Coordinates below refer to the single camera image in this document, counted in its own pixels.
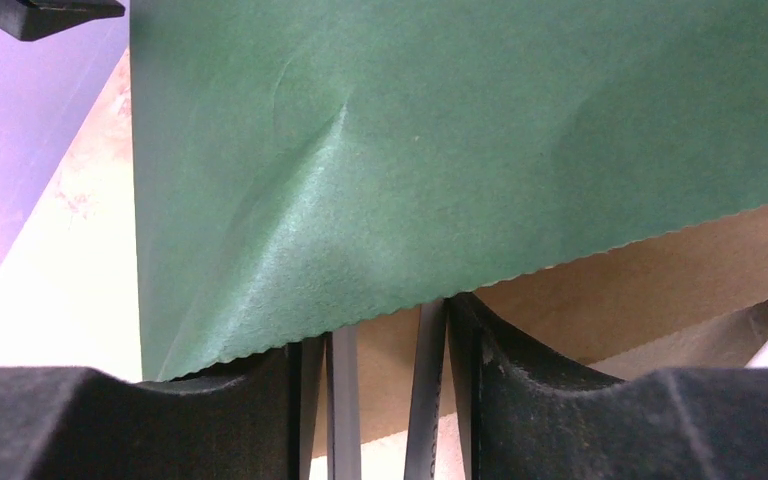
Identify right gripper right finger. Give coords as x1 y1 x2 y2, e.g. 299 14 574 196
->
446 293 768 479

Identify metal tongs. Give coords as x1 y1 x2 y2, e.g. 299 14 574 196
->
310 307 465 479

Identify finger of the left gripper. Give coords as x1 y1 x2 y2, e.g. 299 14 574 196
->
0 0 126 41

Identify green paper bag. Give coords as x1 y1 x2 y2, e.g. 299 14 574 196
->
130 1 768 380

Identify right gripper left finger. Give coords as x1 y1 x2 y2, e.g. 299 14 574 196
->
0 346 301 479

